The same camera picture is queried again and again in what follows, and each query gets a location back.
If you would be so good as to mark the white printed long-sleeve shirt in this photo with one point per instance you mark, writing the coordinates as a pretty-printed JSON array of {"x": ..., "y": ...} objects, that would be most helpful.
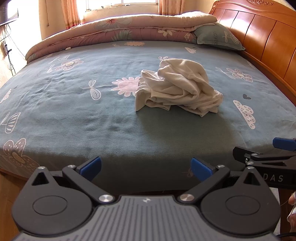
[{"x": 180, "y": 88}]

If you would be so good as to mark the window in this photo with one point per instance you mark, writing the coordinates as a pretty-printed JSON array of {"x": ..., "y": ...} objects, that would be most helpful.
[{"x": 118, "y": 3}]

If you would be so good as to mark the person's right hand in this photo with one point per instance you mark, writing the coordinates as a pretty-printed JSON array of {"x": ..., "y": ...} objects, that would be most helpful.
[{"x": 293, "y": 213}]

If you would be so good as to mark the white power strip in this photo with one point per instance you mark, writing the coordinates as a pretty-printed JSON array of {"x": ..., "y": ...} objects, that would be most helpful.
[{"x": 5, "y": 48}]

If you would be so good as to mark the pink patterned curtain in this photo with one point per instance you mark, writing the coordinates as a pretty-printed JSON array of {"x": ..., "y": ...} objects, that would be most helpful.
[
  {"x": 70, "y": 12},
  {"x": 164, "y": 6}
]

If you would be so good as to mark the folded pink floral quilt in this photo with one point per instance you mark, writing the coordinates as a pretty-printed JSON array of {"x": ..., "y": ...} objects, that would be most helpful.
[{"x": 111, "y": 30}]

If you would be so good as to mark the green printed pillow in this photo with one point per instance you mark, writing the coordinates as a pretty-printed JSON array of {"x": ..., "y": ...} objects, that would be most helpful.
[{"x": 217, "y": 37}]

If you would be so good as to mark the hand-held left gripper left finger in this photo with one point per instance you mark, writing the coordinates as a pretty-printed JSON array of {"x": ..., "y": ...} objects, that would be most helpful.
[{"x": 91, "y": 168}]

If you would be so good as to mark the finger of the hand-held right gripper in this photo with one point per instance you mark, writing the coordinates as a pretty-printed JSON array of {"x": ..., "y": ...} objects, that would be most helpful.
[
  {"x": 284, "y": 143},
  {"x": 242, "y": 154}
]

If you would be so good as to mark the wooden bed headboard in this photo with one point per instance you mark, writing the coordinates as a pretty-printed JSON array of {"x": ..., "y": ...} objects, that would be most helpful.
[{"x": 266, "y": 30}]

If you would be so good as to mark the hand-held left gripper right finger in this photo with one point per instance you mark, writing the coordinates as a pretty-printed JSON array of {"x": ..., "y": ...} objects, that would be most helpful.
[{"x": 200, "y": 169}]

